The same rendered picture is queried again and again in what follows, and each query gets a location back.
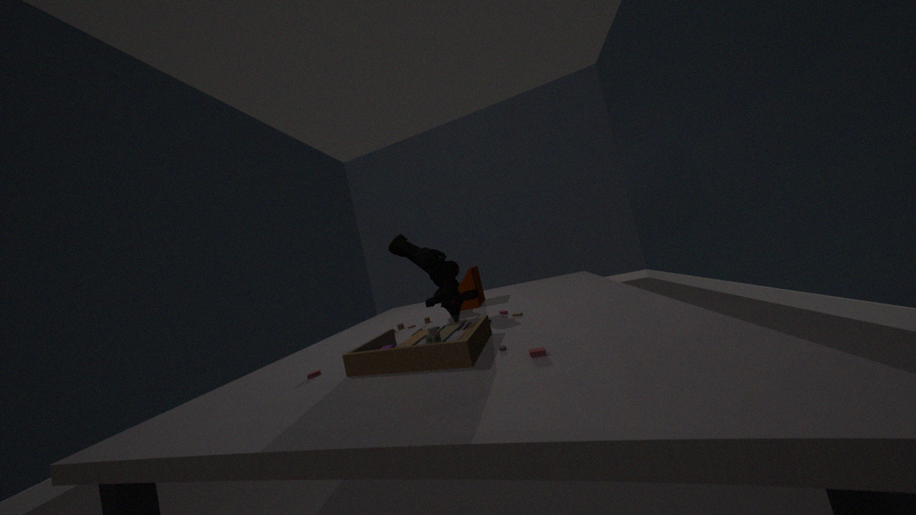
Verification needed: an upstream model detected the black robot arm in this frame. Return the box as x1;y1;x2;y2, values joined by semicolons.
389;234;459;303

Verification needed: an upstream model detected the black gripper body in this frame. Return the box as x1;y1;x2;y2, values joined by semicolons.
426;278;479;308

